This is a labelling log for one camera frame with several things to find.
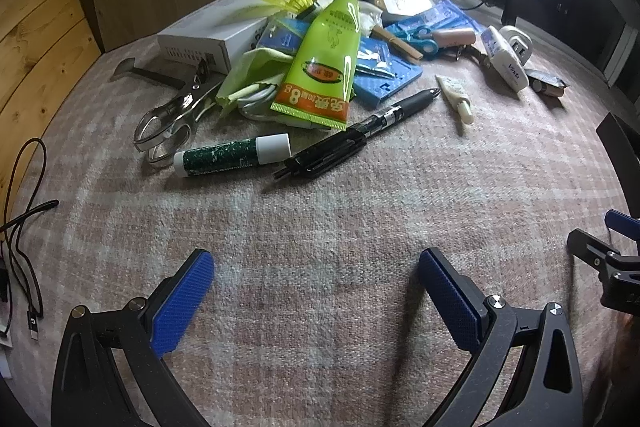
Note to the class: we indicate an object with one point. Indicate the pine wood frame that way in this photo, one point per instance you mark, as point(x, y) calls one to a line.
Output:
point(35, 32)

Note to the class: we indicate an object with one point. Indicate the green glue stick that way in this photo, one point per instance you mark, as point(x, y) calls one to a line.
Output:
point(225, 157)

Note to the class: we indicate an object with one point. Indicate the white plug adapter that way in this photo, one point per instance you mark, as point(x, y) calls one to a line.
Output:
point(521, 39)

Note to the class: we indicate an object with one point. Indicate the blue plastic packet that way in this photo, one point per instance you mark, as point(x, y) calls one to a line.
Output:
point(445, 14)

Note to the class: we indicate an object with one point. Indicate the green squeeze tube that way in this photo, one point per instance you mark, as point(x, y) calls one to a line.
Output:
point(325, 57)

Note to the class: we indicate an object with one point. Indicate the blue plastic plate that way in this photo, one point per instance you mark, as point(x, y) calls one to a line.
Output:
point(387, 79)

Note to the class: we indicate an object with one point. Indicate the pink tube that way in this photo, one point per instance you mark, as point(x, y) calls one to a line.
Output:
point(452, 38)

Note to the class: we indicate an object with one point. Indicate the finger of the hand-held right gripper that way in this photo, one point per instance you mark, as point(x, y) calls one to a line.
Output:
point(620, 222)
point(590, 251)

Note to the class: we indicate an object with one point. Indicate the small blue packet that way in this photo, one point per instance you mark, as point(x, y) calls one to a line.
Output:
point(285, 38)

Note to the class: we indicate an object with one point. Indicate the small black packet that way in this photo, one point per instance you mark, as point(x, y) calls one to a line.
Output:
point(547, 83)

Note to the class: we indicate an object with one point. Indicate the white cardboard box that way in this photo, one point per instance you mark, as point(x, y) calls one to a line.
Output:
point(210, 34)

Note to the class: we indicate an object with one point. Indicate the white tissue packet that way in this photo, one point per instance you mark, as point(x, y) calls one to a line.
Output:
point(505, 57)

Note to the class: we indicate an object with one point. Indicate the light green cloth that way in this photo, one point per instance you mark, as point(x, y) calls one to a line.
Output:
point(250, 67)

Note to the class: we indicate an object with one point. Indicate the wooden clothespin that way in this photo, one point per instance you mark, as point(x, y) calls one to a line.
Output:
point(397, 43)

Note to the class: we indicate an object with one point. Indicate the small cream tube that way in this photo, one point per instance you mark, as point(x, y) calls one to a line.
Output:
point(456, 94)

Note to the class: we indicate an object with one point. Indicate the large metal clip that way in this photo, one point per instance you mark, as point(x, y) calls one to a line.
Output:
point(170, 122)

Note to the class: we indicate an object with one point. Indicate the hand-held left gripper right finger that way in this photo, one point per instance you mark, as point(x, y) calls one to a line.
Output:
point(450, 302)

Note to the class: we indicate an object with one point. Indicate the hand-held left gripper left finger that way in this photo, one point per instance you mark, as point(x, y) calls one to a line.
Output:
point(185, 302)

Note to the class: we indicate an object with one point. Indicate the blue scissors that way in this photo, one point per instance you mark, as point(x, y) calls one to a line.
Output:
point(422, 38)

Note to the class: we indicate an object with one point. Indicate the black pen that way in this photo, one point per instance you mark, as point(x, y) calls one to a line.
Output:
point(360, 132)

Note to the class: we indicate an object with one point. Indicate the black bin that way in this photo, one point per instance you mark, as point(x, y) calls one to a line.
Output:
point(622, 147)

